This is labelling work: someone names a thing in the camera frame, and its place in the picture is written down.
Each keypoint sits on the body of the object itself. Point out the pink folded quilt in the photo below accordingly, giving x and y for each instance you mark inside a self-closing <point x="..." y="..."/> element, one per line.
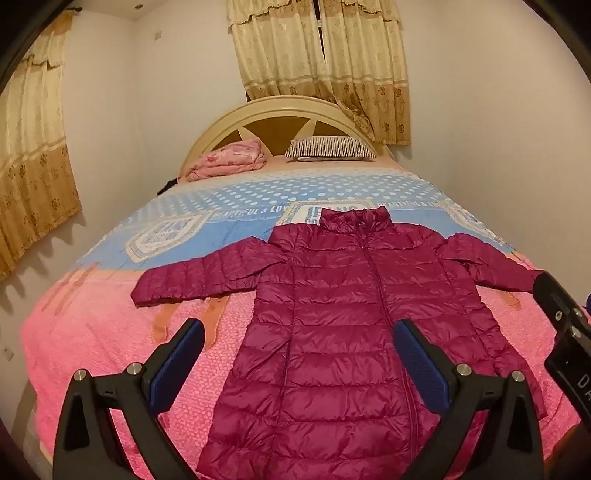
<point x="228" y="159"/>

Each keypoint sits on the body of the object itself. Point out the striped pillow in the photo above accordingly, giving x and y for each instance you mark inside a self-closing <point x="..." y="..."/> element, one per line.
<point x="330" y="147"/>

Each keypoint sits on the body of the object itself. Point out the beige floral window curtain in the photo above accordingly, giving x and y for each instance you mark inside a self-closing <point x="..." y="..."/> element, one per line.
<point x="323" y="64"/>
<point x="32" y="157"/>

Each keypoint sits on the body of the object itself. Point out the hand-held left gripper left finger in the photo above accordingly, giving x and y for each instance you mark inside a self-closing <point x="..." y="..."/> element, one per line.
<point x="178" y="357"/>

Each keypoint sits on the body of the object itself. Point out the white wall socket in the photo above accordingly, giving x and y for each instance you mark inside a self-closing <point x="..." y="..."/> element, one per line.
<point x="7" y="353"/>

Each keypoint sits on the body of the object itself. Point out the pink and blue printed blanket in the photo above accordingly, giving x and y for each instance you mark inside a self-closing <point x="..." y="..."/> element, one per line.
<point x="138" y="286"/>

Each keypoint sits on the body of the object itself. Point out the cream wooden headboard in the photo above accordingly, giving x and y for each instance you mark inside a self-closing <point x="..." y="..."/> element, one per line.
<point x="286" y="120"/>

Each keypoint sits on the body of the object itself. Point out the magenta puffer jacket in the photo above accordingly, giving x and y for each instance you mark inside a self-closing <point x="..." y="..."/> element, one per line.
<point x="341" y="323"/>

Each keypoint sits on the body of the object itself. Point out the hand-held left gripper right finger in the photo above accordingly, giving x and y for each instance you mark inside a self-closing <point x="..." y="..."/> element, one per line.
<point x="422" y="364"/>

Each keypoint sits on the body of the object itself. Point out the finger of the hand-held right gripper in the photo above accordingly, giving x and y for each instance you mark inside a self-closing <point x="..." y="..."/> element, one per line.
<point x="554" y="295"/>

